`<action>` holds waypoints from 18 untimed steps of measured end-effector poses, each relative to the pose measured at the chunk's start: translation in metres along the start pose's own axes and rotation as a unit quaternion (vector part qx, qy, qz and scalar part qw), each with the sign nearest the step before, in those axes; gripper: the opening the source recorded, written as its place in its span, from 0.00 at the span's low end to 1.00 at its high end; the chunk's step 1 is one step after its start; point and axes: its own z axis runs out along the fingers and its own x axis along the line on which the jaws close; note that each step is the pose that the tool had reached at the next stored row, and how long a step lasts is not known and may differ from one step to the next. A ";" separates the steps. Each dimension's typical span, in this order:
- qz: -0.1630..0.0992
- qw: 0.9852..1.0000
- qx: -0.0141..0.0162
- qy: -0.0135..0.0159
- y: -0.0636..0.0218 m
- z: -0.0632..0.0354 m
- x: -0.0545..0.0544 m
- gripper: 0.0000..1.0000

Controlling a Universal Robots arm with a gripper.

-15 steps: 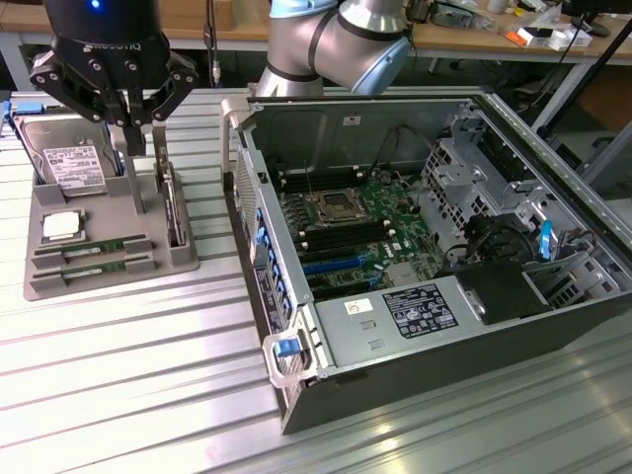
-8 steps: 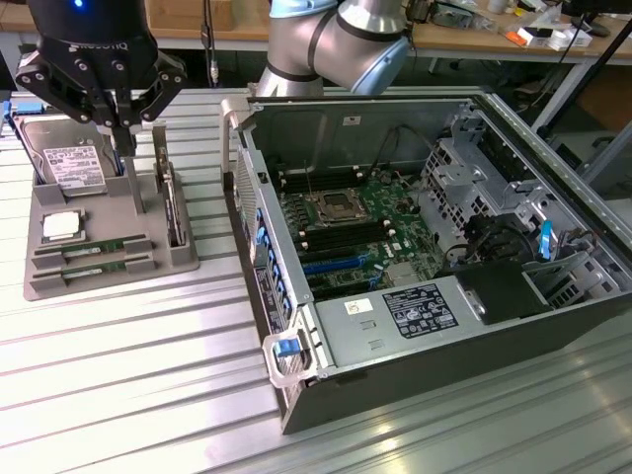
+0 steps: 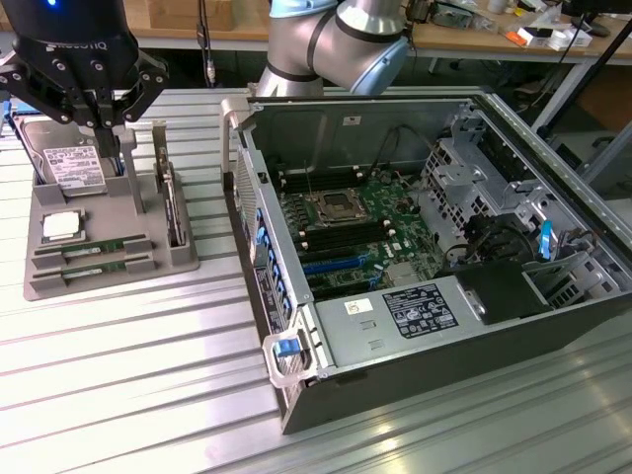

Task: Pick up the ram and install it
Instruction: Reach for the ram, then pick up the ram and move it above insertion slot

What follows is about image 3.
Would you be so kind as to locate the blue expansion slot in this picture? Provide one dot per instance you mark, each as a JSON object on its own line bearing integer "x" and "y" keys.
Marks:
{"x": 333, "y": 265}

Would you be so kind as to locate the silver hard disk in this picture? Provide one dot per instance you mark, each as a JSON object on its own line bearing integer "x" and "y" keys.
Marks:
{"x": 69, "y": 165}

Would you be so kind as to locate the locking lever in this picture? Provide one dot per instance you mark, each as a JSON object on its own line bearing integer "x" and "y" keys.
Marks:
{"x": 309, "y": 180}

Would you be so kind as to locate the grey metal cabinet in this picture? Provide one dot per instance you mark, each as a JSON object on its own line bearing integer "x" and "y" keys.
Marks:
{"x": 607, "y": 163}

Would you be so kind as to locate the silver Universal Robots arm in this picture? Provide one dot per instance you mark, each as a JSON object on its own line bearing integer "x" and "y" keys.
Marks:
{"x": 345, "y": 29}

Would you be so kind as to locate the orange and white box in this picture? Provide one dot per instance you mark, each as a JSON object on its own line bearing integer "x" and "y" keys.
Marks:
{"x": 528, "y": 37}

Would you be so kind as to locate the black RAM slot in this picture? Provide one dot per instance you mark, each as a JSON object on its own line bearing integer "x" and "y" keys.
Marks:
{"x": 321, "y": 174}
{"x": 323, "y": 183}
{"x": 350, "y": 241}
{"x": 343, "y": 228}

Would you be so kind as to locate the black computer mouse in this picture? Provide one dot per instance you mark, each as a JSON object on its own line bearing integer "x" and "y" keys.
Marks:
{"x": 600, "y": 28}

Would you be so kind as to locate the grey power supply unit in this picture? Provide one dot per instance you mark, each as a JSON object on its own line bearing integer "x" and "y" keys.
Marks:
{"x": 355, "y": 336}

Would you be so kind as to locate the metal drive cage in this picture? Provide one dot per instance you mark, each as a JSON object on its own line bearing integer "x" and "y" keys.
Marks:
{"x": 459, "y": 173}

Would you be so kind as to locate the open black PC case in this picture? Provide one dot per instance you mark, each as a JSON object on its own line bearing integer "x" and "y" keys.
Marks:
{"x": 444, "y": 355}

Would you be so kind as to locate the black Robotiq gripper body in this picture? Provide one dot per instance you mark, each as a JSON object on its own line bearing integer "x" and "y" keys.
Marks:
{"x": 74, "y": 49}

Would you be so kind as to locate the black expansion slot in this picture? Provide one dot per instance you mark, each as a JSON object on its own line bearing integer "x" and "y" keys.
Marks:
{"x": 340, "y": 287}

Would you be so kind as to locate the CPU socket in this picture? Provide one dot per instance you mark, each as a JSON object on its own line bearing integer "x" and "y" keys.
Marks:
{"x": 340, "y": 206}

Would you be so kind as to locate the blue drive bay clip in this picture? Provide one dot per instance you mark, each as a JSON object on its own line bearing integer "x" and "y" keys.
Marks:
{"x": 545, "y": 239}

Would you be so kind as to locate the cardboard box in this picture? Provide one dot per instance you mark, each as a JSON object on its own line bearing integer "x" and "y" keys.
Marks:
{"x": 173, "y": 12}

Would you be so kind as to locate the wooden workbench with clutter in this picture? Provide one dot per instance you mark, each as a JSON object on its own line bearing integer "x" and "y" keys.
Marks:
{"x": 494, "y": 42}

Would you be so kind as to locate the green RAM stick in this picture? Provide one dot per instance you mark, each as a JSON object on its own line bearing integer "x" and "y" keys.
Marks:
{"x": 94, "y": 246}
{"x": 96, "y": 269}

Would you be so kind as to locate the white tape roll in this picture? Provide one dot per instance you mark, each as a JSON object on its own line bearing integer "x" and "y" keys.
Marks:
{"x": 558, "y": 41}

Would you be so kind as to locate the graphics card with bracket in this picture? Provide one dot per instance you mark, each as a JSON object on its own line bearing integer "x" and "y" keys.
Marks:
{"x": 173, "y": 207}

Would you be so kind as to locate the silver chipset heatsink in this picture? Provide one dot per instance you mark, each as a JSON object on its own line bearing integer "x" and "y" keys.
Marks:
{"x": 400, "y": 275}

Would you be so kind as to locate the silver CPU chip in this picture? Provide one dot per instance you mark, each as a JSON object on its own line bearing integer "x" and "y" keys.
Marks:
{"x": 61, "y": 227}

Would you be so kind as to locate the green motherboard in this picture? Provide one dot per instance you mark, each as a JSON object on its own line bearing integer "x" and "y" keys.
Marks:
{"x": 395, "y": 217}

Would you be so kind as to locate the black plastic shroud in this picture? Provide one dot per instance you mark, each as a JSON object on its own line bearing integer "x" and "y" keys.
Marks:
{"x": 498, "y": 291}

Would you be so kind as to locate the black tripod pole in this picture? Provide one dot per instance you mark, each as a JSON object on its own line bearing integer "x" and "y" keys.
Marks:
{"x": 609, "y": 56}

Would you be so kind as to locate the grey parts rack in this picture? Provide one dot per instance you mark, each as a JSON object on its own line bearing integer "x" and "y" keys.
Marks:
{"x": 113, "y": 222}

